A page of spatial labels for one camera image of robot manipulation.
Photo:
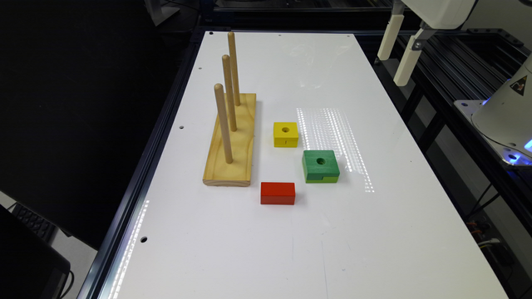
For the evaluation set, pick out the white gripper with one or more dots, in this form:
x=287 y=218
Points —
x=435 y=14

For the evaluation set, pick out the yellow wooden block with hole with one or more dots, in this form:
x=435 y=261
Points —
x=285 y=134

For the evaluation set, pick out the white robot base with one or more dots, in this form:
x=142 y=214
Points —
x=504 y=119

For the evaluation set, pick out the green wooden block with hole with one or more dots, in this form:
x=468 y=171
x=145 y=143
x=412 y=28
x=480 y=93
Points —
x=320 y=166

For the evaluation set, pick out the red wooden block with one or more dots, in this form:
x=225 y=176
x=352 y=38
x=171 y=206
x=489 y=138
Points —
x=277 y=193

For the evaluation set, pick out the rear wooden peg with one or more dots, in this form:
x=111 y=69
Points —
x=234 y=67

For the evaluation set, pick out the wooden peg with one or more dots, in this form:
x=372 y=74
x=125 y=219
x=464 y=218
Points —
x=223 y=122
x=229 y=92
x=234 y=67

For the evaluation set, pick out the middle wooden peg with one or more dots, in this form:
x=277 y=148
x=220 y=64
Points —
x=229 y=92

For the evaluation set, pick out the front wooden peg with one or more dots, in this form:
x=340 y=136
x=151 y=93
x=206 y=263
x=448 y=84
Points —
x=223 y=122

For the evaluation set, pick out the wooden peg board base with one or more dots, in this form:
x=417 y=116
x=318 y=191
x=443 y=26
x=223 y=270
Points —
x=217 y=171

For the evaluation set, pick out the black aluminium frame rack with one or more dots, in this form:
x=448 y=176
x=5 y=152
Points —
x=459 y=66

